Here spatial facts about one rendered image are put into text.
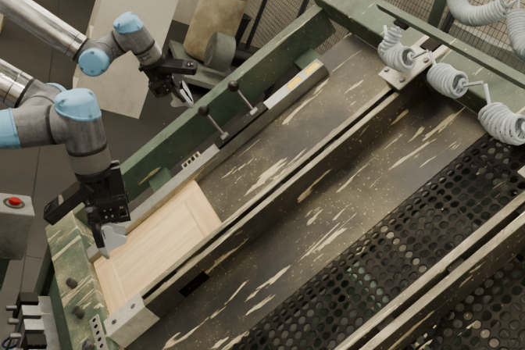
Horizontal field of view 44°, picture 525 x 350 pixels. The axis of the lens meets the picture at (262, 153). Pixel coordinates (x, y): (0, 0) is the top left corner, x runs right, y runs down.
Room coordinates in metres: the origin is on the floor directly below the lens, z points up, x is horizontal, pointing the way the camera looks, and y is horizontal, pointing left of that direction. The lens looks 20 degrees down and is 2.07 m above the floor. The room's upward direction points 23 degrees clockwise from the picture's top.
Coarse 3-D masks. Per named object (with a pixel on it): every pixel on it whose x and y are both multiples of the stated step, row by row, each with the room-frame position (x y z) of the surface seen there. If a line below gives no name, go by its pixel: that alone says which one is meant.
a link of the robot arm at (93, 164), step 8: (104, 152) 1.12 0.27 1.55; (72, 160) 1.10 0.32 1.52; (80, 160) 1.09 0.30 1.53; (88, 160) 1.09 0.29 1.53; (96, 160) 1.10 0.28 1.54; (104, 160) 1.12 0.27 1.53; (72, 168) 1.11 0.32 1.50; (80, 168) 1.10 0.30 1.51; (88, 168) 1.10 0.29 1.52; (96, 168) 1.10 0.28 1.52; (104, 168) 1.11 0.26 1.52
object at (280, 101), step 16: (320, 64) 2.03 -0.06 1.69; (304, 80) 2.01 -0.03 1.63; (272, 96) 2.01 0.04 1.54; (288, 96) 1.99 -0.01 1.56; (272, 112) 1.97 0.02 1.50; (256, 128) 1.95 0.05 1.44; (240, 144) 1.93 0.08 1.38; (208, 160) 1.89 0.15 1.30; (176, 176) 1.89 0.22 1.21; (192, 176) 1.87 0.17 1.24; (160, 192) 1.86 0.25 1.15; (176, 192) 1.85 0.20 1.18; (144, 208) 1.83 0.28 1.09; (128, 224) 1.80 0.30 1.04; (96, 256) 1.75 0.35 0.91
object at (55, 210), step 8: (72, 184) 1.14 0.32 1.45; (80, 184) 1.12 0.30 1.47; (88, 184) 1.12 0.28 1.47; (64, 192) 1.13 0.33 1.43; (72, 192) 1.11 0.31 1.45; (80, 192) 1.11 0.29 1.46; (88, 192) 1.11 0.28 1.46; (56, 200) 1.12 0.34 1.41; (64, 200) 1.10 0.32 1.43; (72, 200) 1.10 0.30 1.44; (80, 200) 1.11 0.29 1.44; (48, 208) 1.11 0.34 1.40; (56, 208) 1.10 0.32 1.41; (64, 208) 1.10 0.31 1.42; (72, 208) 1.11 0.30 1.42; (48, 216) 1.09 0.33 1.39; (56, 216) 1.10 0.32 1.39
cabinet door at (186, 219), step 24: (192, 192) 1.82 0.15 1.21; (168, 216) 1.78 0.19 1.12; (192, 216) 1.74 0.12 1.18; (216, 216) 1.70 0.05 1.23; (144, 240) 1.74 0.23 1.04; (168, 240) 1.70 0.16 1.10; (192, 240) 1.66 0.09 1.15; (96, 264) 1.74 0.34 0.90; (120, 264) 1.70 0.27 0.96; (144, 264) 1.66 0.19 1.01; (168, 264) 1.62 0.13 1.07; (120, 288) 1.61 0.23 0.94
